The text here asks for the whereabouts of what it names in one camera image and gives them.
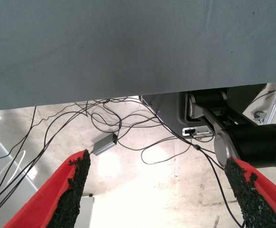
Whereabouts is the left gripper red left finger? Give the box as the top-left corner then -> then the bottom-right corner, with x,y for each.
4,149 -> 92,228

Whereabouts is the small grey metal box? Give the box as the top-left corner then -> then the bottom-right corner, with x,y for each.
75,195 -> 95,228

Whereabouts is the black cable with ferrite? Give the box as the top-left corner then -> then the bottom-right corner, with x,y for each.
138,96 -> 247,228

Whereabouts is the dark grey table cloth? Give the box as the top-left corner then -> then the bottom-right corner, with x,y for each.
0,0 -> 276,112

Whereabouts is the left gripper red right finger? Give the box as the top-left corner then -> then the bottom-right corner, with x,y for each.
224,157 -> 276,228

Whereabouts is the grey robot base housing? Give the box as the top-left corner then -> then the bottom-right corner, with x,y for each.
140,83 -> 269,139

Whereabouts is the grey power adapter box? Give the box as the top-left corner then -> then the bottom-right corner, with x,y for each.
92,133 -> 119,157

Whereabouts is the black floor cable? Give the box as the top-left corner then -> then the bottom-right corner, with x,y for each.
0,98 -> 112,223
0,106 -> 37,168
116,135 -> 192,165
251,90 -> 276,104
90,98 -> 164,133

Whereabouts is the grey caster wheel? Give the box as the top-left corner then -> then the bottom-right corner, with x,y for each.
253,111 -> 267,123

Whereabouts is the black robot torso linkage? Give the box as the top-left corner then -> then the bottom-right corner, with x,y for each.
187,90 -> 276,198

